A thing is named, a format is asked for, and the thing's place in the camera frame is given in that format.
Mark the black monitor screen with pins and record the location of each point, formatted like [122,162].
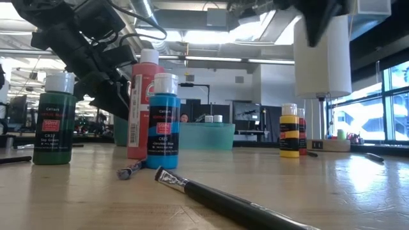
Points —
[246,111]

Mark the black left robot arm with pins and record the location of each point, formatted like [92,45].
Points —
[99,19]

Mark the black office partition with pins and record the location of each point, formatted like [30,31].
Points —
[204,108]

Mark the window with black frame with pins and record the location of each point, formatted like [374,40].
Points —
[358,121]

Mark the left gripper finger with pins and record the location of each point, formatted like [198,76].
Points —
[89,83]
[115,99]

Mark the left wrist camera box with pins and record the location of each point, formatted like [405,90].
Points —
[123,56]

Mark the cerulean blue paint bottle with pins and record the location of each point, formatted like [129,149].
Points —
[163,137]

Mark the white shade table lamp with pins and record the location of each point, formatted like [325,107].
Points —
[322,70]

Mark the teal plastic cup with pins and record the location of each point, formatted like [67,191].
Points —
[120,134]

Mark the teal translucent plastic bin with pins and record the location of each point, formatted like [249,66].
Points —
[207,137]

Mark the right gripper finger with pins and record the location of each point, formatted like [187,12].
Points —
[319,16]

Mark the small red paint bottle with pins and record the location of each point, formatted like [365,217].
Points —
[303,134]

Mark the small green container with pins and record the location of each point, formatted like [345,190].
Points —
[341,134]

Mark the small yellow paint bottle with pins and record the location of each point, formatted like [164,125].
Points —
[289,134]

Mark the sap green paint bottle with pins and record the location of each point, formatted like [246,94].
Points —
[54,134]

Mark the long ceiling light bar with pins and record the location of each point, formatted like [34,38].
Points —
[198,58]

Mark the large bright red paint bottle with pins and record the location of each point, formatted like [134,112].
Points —
[139,111]

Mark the small teal green paint bottle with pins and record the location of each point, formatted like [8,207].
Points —
[218,119]

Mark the black computer monitor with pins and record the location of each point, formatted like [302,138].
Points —
[17,110]

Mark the person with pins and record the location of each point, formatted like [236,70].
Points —
[184,117]

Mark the black aluminium table frame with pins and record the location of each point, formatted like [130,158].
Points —
[393,150]

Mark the small pink object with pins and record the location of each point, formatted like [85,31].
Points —
[354,138]

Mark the grey ceiling box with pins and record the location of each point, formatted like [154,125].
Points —
[216,16]

